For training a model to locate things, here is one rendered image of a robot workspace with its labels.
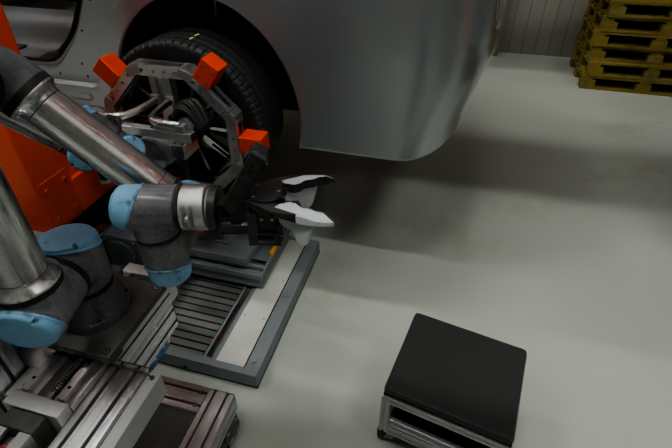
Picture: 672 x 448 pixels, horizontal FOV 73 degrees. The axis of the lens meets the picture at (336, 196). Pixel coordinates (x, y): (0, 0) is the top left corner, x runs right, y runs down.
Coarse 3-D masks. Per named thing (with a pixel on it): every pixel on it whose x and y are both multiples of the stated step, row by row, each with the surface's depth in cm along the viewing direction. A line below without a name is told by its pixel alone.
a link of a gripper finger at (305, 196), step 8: (304, 176) 78; (312, 176) 78; (320, 176) 78; (328, 176) 78; (288, 184) 75; (296, 184) 75; (304, 184) 76; (312, 184) 77; (320, 184) 78; (288, 192) 76; (296, 192) 76; (304, 192) 78; (312, 192) 79; (288, 200) 77; (304, 200) 79; (312, 200) 80
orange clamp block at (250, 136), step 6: (246, 132) 167; (252, 132) 167; (258, 132) 167; (264, 132) 167; (240, 138) 164; (246, 138) 163; (252, 138) 163; (258, 138) 163; (264, 138) 165; (240, 144) 165; (246, 144) 165; (252, 144) 164; (264, 144) 166; (240, 150) 167; (246, 150) 166
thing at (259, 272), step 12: (288, 228) 235; (288, 240) 238; (264, 252) 223; (276, 252) 222; (192, 264) 215; (204, 264) 213; (216, 264) 216; (228, 264) 216; (252, 264) 213; (264, 264) 212; (216, 276) 215; (228, 276) 213; (240, 276) 210; (252, 276) 208; (264, 276) 211
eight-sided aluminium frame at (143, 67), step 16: (128, 64) 159; (144, 64) 158; (160, 64) 160; (176, 64) 159; (192, 64) 158; (128, 80) 163; (192, 80) 156; (112, 96) 170; (208, 96) 158; (224, 96) 161; (112, 112) 175; (224, 112) 159; (240, 112) 163; (240, 128) 167; (240, 160) 170; (224, 176) 176
